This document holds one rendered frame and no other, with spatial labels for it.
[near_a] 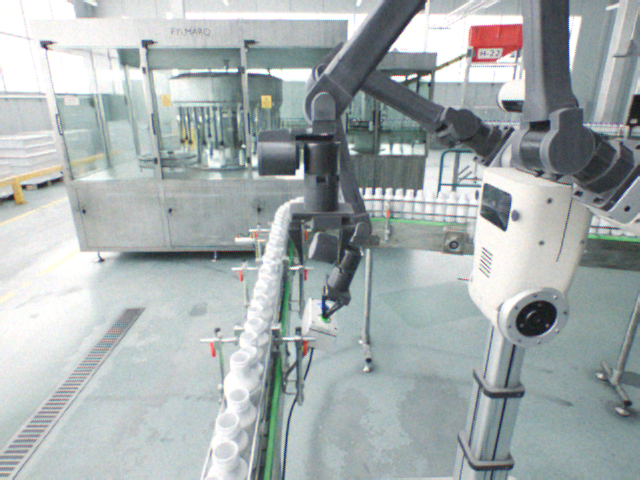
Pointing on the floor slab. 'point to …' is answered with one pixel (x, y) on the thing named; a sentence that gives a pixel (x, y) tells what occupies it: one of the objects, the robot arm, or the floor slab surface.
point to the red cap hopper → (489, 37)
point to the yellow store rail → (25, 180)
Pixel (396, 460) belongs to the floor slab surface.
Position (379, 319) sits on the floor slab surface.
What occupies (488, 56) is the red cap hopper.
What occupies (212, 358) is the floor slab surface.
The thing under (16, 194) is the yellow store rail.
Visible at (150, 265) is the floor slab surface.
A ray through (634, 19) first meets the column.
